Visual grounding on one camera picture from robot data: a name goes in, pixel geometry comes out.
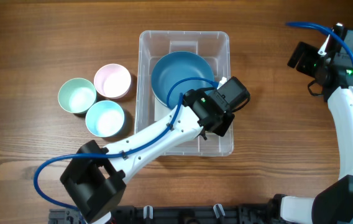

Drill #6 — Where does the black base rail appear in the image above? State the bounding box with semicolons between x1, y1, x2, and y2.
48;203;283;224

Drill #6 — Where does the mint green bowl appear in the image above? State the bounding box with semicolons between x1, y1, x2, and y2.
58;78;97;114

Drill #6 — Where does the left blue cable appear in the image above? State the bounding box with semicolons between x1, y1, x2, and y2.
33;77;220;212

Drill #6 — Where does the dark blue plate front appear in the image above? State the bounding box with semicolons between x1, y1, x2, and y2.
151;51;218;109

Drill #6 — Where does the white label in container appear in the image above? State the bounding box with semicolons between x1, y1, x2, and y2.
154;98;171;122

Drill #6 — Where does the light blue bowl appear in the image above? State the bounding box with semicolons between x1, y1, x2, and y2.
85;100;125;138

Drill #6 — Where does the clear plastic storage container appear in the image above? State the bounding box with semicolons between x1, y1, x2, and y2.
134;30;234;157

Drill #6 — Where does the pink bowl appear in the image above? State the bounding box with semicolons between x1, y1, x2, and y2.
93;63;132;99

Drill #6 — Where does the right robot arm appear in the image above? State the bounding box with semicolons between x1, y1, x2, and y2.
278;41;353;223

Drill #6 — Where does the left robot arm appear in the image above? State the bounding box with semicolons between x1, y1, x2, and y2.
60;88;245;223

